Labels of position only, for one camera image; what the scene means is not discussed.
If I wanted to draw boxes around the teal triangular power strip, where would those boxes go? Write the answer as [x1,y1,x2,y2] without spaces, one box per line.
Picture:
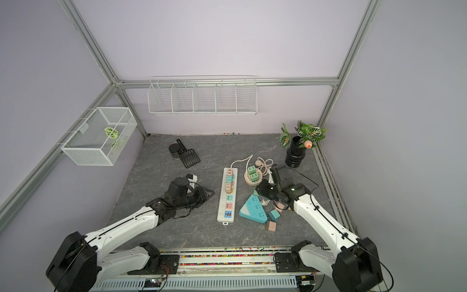
[239,194,268,224]

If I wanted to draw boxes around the green adapter round socket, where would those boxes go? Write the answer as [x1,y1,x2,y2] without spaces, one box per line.
[249,173,259,183]
[247,166,257,175]

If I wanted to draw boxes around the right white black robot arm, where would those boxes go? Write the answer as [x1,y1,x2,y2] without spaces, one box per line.
[255,165,384,292]

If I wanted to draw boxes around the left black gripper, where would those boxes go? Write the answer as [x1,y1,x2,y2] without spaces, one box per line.
[176,186,215,210]

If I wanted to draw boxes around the green leaf in basket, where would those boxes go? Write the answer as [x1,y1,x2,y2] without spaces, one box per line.
[104,127,119,139]

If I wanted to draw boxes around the white wire wall shelf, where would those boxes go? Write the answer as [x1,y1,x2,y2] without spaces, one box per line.
[147,75,258,115]

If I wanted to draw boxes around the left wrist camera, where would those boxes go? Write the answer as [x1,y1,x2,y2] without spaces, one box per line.
[186,173,198,183]

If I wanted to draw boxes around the black vase with plant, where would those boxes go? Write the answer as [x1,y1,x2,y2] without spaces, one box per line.
[279,120,328,168]

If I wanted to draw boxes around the black slotted scoop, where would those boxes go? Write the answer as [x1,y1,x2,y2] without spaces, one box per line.
[176,139,201,169]

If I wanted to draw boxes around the white long power strip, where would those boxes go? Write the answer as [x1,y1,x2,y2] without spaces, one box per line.
[217,167,238,226]

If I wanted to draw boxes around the black round container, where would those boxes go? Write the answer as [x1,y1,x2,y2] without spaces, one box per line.
[169,143,182,158]

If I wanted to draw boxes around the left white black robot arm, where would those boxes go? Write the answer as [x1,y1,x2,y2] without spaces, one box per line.
[46,175,215,292]

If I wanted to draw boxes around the white mesh basket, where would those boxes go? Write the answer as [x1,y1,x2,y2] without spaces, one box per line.
[61,107,137,166]

